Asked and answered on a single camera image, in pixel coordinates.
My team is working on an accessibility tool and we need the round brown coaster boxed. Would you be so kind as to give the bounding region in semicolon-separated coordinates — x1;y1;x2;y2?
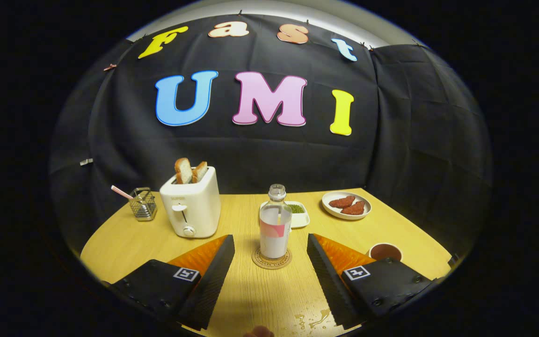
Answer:
252;247;293;270

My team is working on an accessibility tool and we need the round white plate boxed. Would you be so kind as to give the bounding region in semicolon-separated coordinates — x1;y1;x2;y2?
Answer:
321;191;372;220

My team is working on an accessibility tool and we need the clear juice bottle pink label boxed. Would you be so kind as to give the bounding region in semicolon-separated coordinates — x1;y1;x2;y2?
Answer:
259;184;293;259

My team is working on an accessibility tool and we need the cream cup pink inside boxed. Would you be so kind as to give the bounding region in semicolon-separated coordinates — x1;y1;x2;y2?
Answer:
369;242;403;262

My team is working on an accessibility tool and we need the red fried food piece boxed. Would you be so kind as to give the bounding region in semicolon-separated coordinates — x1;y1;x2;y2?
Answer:
328;196;356;209
341;201;366;216

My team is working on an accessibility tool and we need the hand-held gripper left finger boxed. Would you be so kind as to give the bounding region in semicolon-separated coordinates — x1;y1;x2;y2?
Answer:
109;234;235;330

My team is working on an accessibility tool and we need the white toaster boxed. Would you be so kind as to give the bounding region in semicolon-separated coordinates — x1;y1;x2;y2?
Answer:
160;166;221;239

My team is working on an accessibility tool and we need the wooden table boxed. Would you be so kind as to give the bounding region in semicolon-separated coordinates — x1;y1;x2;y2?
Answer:
80;188;452;337

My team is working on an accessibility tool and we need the black backdrop cloth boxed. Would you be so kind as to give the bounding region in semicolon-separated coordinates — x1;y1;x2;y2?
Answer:
49;14;492;263

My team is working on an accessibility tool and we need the metal wire basket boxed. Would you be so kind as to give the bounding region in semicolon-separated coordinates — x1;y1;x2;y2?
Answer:
129;187;158;221

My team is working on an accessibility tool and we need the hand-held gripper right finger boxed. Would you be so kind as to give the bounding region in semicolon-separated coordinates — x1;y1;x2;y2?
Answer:
306;233;439;330

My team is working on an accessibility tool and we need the white rectangular divided dish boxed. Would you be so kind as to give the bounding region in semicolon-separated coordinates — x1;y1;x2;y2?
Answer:
259;200;311;229

